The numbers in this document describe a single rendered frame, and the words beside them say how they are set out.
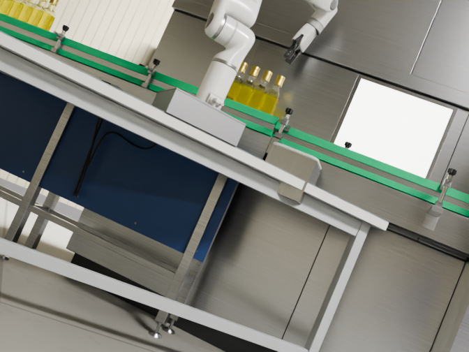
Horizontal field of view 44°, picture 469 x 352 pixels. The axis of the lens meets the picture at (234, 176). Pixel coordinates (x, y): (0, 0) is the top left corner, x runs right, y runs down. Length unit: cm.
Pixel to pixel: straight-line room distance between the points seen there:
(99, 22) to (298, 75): 256
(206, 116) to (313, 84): 83
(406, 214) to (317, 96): 66
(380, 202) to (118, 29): 312
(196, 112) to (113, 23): 308
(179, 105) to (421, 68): 120
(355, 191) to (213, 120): 70
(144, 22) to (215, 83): 302
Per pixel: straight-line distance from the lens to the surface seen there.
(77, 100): 183
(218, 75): 195
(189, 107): 184
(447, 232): 229
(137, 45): 488
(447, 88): 260
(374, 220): 218
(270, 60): 264
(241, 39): 198
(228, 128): 188
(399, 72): 260
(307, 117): 254
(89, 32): 483
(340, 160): 232
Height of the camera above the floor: 52
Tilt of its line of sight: 4 degrees up
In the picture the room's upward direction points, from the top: 24 degrees clockwise
